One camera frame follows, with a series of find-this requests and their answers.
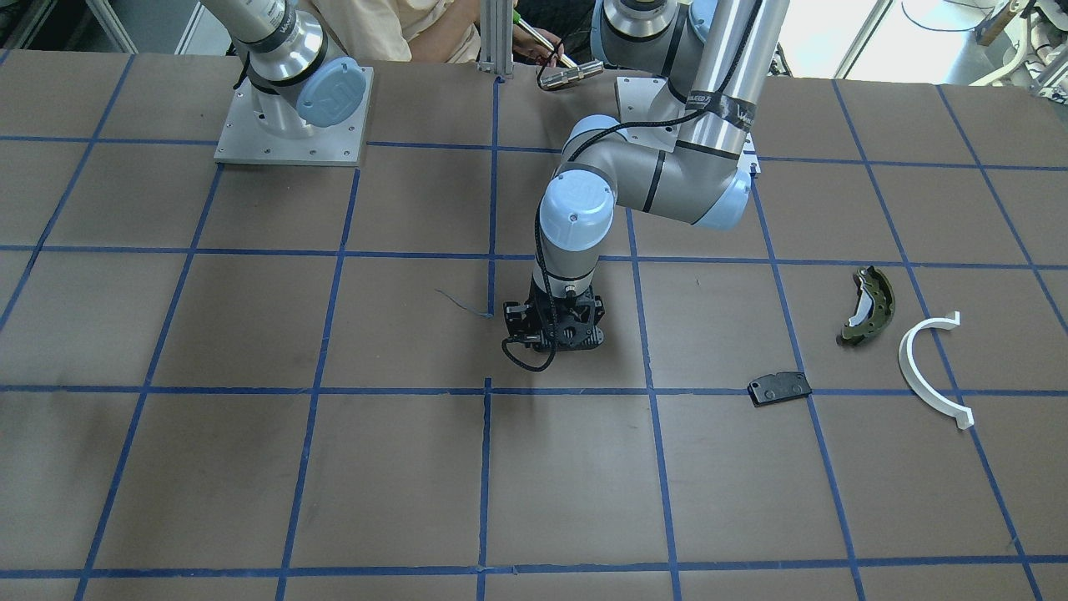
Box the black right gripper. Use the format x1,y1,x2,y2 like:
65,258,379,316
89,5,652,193
503,284,604,351

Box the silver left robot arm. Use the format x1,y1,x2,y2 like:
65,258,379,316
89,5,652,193
531,1,788,298

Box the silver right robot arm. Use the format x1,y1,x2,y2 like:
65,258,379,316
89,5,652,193
204,1,604,353

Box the loose blue tape thread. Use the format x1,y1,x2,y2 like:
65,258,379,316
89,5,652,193
436,288,493,320

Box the black brake pad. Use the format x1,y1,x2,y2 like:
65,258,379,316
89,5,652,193
747,371,813,407

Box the seated person in beige shirt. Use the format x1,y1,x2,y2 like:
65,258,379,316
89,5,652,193
296,0,568,68

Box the green brake shoe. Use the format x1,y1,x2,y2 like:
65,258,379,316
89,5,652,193
838,264,895,346

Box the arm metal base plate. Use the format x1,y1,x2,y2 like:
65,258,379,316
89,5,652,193
617,76,680,151
214,58,375,167

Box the green-handled grabber stick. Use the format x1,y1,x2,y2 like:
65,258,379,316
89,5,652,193
512,10,604,92

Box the aluminium frame post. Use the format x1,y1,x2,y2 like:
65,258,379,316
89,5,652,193
477,0,514,81

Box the white curved plastic bracket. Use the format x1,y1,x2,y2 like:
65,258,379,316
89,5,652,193
897,311,975,431

